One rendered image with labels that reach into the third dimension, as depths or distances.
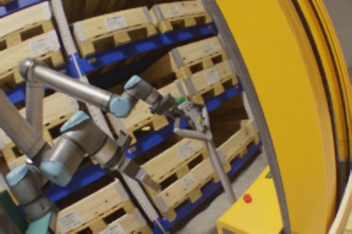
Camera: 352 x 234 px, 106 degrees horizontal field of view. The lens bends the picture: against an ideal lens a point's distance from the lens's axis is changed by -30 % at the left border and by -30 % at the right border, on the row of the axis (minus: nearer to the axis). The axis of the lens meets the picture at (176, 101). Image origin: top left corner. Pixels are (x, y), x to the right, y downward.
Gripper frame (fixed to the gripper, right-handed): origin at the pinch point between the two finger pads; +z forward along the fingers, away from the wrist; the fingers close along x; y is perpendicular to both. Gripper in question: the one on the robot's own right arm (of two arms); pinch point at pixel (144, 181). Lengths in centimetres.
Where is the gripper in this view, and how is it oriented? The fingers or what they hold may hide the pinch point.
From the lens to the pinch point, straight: 71.1
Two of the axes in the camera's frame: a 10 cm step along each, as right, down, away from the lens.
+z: 5.8, 7.0, 4.2
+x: 6.4, -0.8, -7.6
